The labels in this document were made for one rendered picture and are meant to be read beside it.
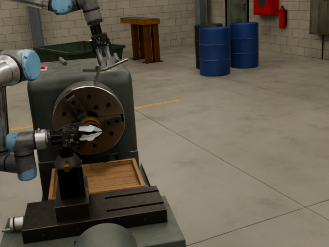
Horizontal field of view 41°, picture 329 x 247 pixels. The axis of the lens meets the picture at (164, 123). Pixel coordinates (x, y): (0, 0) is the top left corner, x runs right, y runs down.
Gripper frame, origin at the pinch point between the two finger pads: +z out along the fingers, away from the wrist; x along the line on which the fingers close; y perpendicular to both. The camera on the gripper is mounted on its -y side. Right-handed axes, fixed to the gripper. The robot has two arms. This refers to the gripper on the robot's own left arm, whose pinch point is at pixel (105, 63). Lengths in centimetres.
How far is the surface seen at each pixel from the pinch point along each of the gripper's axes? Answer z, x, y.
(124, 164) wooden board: 41.2, -4.8, 24.9
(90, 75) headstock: 3.7, -8.6, -0.3
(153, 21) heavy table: 63, 153, -814
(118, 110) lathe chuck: 18.2, -0.9, 18.4
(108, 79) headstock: 7.3, -0.8, 2.0
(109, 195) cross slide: 31, -12, 72
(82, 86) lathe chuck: 4.1, -13.0, 17.9
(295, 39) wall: 175, 453, -738
